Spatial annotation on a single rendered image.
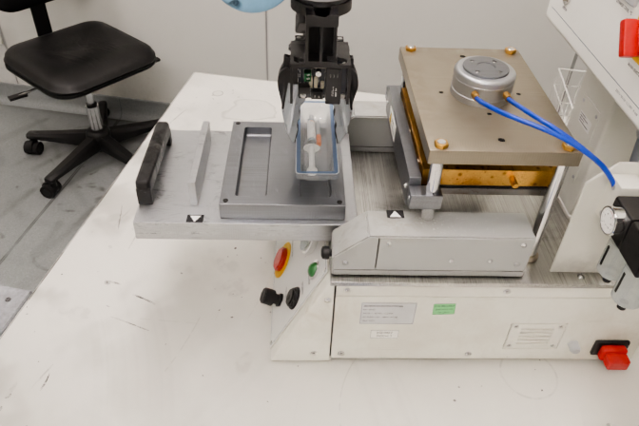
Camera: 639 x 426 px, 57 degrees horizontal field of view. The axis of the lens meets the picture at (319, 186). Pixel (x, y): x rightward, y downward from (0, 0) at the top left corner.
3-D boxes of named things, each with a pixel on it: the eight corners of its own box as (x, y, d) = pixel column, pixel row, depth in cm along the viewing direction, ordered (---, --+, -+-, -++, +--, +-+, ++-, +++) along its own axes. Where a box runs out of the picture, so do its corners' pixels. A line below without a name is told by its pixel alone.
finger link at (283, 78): (270, 106, 78) (286, 47, 72) (271, 100, 79) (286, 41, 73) (305, 114, 78) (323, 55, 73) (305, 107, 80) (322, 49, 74)
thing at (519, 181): (506, 112, 92) (521, 56, 86) (552, 203, 75) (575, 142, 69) (396, 109, 91) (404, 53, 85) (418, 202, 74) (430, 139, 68)
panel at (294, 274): (278, 215, 111) (323, 142, 101) (270, 349, 87) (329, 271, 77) (268, 212, 110) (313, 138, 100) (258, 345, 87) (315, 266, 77)
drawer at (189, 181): (347, 152, 97) (350, 111, 92) (356, 245, 80) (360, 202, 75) (166, 148, 96) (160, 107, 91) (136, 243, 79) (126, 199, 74)
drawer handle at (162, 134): (172, 142, 91) (169, 120, 88) (153, 204, 79) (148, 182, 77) (159, 142, 91) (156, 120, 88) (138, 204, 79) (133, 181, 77)
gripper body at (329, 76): (287, 108, 71) (286, 11, 63) (288, 74, 77) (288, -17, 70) (350, 109, 71) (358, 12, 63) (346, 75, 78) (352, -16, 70)
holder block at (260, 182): (338, 136, 94) (338, 122, 92) (344, 220, 78) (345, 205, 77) (234, 134, 93) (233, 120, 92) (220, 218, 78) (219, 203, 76)
